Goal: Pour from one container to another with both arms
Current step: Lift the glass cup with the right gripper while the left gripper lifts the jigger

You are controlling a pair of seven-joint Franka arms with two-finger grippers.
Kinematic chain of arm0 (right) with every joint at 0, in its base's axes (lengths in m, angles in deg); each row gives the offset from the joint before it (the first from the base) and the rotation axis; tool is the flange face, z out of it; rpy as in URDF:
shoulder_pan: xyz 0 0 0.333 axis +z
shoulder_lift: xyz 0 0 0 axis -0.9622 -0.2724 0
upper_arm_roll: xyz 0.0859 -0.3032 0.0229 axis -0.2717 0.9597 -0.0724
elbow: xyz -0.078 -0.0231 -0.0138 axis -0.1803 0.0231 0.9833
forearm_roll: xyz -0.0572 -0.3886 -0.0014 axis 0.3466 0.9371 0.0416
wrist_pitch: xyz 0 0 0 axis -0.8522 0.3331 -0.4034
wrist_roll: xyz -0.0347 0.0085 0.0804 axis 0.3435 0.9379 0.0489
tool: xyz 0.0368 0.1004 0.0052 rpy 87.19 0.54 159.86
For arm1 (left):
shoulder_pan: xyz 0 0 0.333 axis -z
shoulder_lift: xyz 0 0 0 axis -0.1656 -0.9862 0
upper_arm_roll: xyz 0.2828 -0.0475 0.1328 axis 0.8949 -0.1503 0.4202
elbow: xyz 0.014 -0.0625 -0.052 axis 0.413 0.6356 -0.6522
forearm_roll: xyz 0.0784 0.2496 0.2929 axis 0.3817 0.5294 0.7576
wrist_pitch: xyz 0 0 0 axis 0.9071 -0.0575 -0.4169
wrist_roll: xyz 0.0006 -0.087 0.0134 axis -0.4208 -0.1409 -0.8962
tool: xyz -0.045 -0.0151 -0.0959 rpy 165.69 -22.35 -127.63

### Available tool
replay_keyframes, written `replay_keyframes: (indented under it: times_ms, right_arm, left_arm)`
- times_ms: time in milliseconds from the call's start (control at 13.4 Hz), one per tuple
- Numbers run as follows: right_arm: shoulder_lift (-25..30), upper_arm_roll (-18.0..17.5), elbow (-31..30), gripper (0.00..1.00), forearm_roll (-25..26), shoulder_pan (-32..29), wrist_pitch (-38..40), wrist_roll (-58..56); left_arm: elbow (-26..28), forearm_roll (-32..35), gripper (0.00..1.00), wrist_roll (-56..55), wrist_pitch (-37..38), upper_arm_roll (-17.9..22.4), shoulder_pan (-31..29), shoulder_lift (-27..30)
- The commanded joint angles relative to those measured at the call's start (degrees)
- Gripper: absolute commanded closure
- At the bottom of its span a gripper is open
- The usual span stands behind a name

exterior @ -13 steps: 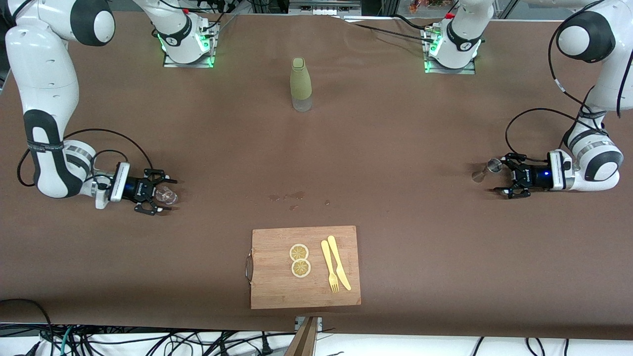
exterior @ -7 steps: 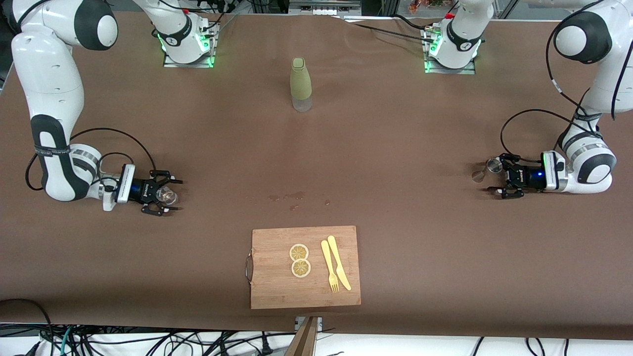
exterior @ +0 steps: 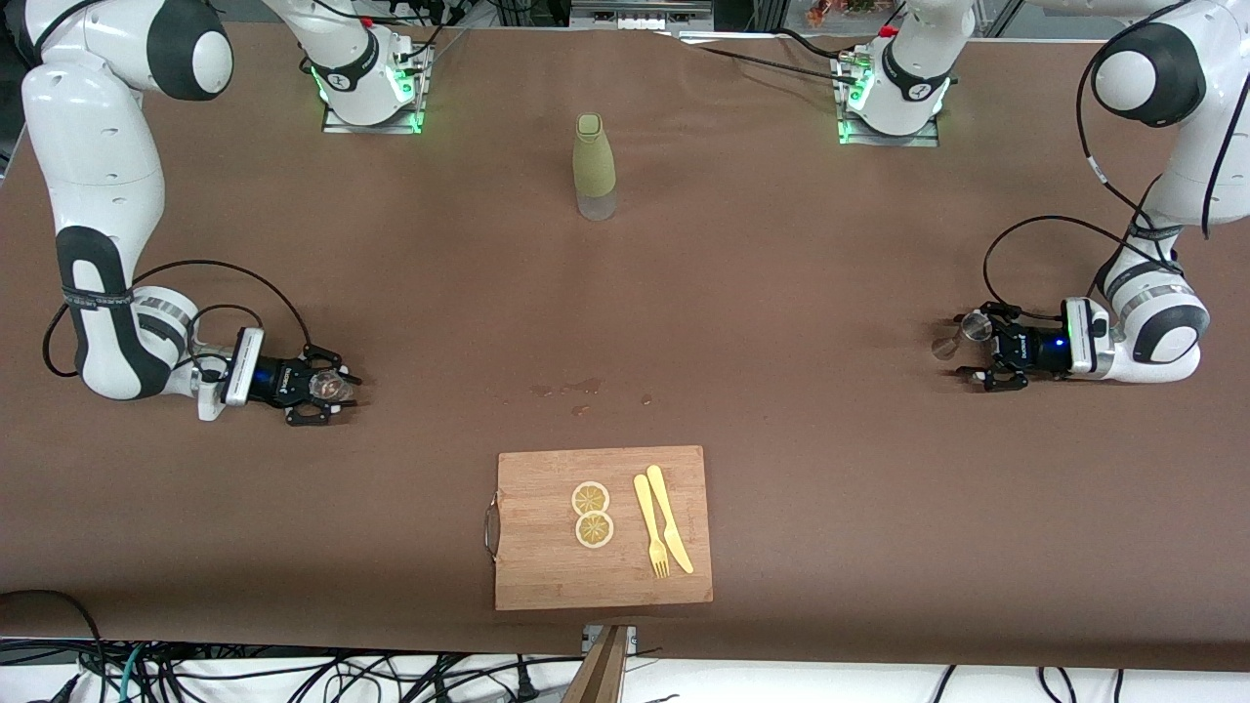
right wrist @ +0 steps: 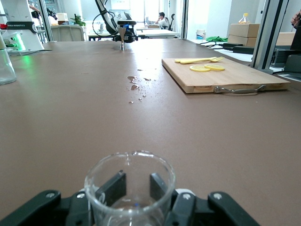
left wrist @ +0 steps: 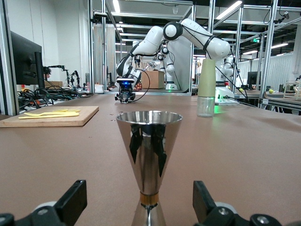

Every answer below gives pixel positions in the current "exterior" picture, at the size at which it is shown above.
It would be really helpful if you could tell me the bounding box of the steel jigger measuring cup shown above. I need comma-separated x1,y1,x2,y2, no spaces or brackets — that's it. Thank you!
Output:
931,311,993,363

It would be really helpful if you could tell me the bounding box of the brown table cover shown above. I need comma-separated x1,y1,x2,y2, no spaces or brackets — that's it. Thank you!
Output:
0,20,1250,675

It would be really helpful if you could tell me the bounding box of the wooden cutting board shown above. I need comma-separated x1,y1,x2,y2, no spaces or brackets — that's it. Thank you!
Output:
484,445,715,613

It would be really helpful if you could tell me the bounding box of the green sleeved glass bottle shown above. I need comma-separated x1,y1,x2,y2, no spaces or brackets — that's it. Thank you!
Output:
572,113,618,223

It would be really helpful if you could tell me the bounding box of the yellow plastic fork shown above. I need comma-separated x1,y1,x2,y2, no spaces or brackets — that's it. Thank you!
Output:
633,474,672,580

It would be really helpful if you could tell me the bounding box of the yellow plastic knife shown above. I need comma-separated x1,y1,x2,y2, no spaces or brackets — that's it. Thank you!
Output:
646,465,695,575

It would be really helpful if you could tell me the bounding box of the grey power strip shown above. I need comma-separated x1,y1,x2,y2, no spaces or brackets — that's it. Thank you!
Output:
569,0,716,32

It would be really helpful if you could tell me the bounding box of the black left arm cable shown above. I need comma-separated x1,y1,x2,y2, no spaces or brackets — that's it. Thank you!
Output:
981,0,1250,325

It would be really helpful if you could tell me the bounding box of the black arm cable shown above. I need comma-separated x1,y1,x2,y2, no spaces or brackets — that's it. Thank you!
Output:
41,258,315,384
981,0,1250,325

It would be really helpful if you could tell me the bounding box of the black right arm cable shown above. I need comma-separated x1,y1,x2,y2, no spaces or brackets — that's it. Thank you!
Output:
41,258,315,384

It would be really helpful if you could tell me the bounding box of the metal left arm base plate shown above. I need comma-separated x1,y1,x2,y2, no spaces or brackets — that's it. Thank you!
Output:
836,51,941,148

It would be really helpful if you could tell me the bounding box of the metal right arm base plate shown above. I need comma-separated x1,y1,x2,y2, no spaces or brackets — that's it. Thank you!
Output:
321,43,433,136

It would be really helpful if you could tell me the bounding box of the black looped floor cable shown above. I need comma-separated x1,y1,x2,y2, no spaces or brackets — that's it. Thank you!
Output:
0,589,107,703

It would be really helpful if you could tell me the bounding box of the teal floor cable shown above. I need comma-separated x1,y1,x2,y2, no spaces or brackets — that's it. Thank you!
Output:
114,644,157,703

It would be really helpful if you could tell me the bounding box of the black base power cable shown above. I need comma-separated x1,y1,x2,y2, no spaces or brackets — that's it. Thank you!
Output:
682,27,872,99

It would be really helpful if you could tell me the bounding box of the wooden post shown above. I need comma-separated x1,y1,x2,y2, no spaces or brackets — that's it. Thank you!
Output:
563,625,629,703

